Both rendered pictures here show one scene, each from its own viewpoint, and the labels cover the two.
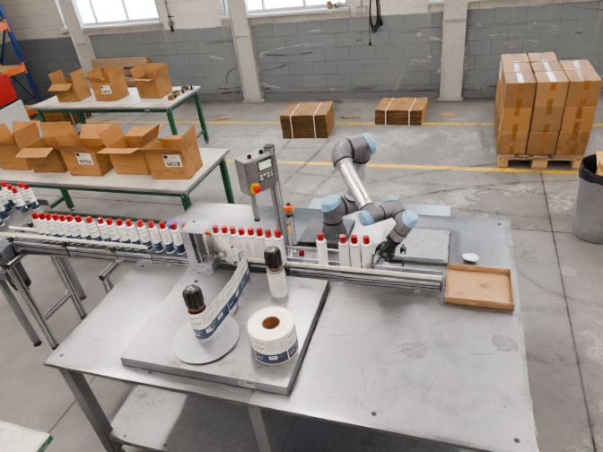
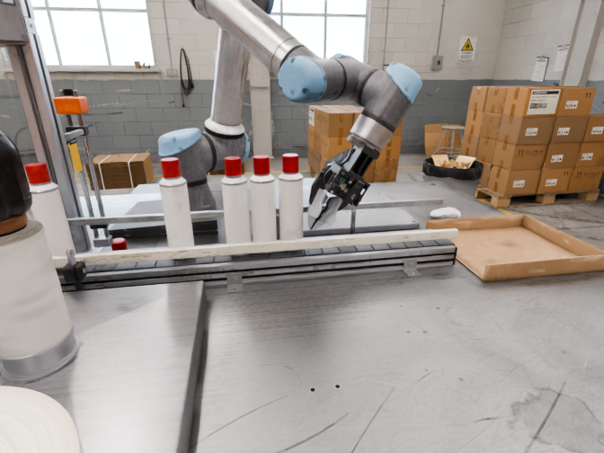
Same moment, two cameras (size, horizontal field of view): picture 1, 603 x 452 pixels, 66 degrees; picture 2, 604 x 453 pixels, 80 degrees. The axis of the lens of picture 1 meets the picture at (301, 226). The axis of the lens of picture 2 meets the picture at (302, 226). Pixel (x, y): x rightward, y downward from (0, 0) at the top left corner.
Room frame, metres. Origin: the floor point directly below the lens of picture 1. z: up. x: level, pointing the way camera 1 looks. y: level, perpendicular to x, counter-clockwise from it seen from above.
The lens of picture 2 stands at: (1.26, 0.04, 1.23)
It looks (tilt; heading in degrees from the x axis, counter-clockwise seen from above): 22 degrees down; 329
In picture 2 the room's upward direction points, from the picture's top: straight up
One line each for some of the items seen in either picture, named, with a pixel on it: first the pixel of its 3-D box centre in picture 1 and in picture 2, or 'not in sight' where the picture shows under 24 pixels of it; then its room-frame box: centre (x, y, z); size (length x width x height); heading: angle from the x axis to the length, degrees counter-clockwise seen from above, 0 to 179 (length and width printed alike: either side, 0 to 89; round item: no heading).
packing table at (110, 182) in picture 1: (117, 200); not in sight; (4.08, 1.73, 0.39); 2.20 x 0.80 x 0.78; 68
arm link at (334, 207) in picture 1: (332, 208); (184, 154); (2.31, -0.19, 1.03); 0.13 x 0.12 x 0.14; 108
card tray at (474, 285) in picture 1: (478, 285); (507, 243); (1.70, -0.81, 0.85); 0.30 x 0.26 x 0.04; 69
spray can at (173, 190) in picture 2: (321, 249); (176, 209); (1.98, -0.09, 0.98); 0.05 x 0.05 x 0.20
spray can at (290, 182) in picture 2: (366, 253); (290, 202); (1.90, -0.31, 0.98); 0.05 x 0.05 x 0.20
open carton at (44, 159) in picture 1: (48, 150); not in sight; (4.13, 2.19, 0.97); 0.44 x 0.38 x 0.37; 162
